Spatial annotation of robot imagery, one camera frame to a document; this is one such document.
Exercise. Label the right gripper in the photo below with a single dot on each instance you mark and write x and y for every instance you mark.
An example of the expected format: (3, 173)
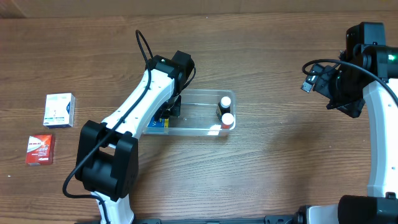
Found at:
(352, 104)

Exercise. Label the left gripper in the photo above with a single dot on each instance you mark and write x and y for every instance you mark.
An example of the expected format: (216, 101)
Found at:
(176, 105)

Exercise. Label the blue yellow VapoDrops box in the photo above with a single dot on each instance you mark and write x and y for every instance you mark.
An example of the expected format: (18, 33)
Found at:
(158, 123)

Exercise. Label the dark bottle white cap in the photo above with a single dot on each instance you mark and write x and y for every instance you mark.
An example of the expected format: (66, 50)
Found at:
(223, 106)

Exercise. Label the orange tube white cap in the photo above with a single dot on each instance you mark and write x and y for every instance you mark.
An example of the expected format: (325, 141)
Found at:
(227, 121)

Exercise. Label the white medicine box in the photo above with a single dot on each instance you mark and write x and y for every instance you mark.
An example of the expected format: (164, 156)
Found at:
(59, 110)

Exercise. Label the red medicine box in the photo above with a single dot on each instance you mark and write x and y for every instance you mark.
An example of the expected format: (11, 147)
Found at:
(40, 150)

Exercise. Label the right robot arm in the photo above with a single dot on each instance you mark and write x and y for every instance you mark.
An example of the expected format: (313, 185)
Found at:
(364, 76)

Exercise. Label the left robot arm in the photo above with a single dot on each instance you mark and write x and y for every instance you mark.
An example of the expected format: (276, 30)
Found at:
(107, 158)

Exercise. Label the clear plastic container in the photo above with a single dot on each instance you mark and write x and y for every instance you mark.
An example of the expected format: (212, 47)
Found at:
(198, 115)

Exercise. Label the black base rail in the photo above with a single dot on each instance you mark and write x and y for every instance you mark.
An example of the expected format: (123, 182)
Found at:
(211, 221)

